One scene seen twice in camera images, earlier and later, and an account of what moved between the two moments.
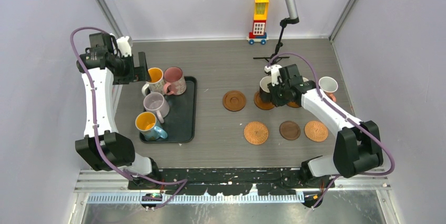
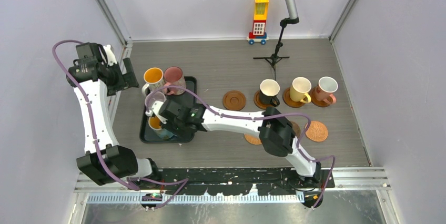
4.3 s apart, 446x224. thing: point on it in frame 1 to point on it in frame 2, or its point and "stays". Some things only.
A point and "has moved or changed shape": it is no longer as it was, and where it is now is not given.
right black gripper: [276, 101] to [167, 124]
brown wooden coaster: [260, 104] stays
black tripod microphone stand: [275, 58] stays
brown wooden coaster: [316, 131] stays
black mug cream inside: [264, 93] stays
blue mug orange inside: [145, 122] has moved or changed shape
